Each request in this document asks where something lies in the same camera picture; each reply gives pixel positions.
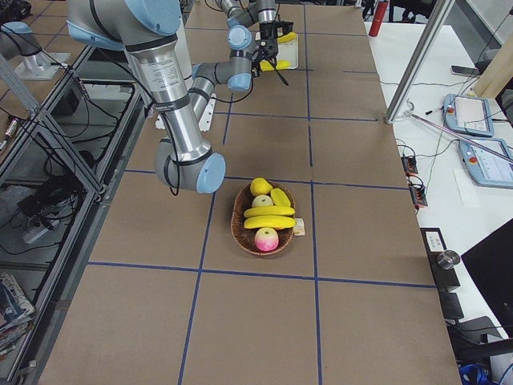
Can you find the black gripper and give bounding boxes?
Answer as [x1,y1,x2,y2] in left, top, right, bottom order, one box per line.
[259,20,294,40]
[252,39,289,86]

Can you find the yellow banana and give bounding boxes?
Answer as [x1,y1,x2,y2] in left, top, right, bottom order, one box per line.
[260,60,293,71]
[244,205,295,218]
[277,32,297,44]
[244,215,296,229]

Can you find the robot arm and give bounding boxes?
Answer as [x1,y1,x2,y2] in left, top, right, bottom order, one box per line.
[215,0,293,40]
[67,1,293,193]

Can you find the brown wicker basket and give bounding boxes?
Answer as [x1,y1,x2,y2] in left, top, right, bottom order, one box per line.
[231,182,298,257]

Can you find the white bear tray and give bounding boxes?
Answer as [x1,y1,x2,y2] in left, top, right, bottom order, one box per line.
[255,32,299,69]

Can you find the red bottle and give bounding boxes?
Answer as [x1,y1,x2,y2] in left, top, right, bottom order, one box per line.
[368,0,389,37]

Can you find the yellow pear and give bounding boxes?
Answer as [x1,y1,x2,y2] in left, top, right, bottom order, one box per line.
[249,177,273,197]

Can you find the yellow starfruit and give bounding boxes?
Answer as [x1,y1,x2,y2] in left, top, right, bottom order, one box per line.
[270,188,292,208]

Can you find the metal rod with stand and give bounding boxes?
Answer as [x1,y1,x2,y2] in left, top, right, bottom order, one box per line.
[400,108,512,164]

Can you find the paper price tag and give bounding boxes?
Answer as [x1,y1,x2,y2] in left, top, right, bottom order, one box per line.
[293,217,306,237]

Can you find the pink peach outer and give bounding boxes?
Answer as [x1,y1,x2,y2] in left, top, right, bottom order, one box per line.
[254,227,279,252]

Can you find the blue teach pendant far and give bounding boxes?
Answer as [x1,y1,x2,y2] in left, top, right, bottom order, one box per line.
[442,94,495,138]

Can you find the blue teach pendant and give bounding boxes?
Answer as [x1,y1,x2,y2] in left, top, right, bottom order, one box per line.
[442,94,495,138]
[458,138,512,188]

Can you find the blue teach pendant near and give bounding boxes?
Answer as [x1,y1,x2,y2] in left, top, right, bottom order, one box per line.
[458,138,512,188]

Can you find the metal cup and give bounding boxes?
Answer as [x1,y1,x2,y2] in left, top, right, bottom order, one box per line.
[436,249,461,270]

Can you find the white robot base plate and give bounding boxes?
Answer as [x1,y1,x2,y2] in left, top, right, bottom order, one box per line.
[152,92,218,132]

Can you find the aluminium frame post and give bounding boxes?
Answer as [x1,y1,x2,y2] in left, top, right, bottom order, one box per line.
[385,0,455,124]

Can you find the aluminium frame rack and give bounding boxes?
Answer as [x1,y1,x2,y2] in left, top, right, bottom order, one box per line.
[1,47,144,384]

